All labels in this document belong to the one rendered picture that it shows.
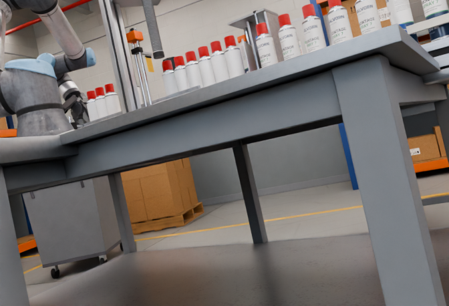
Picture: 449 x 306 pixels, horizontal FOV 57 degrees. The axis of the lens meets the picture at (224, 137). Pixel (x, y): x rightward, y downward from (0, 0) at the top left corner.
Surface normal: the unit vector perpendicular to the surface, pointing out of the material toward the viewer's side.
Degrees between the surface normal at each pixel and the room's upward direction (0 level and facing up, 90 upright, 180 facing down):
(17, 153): 90
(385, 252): 90
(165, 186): 90
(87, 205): 94
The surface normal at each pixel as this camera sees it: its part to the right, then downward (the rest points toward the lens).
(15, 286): 0.91, -0.22
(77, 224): -0.02, 0.04
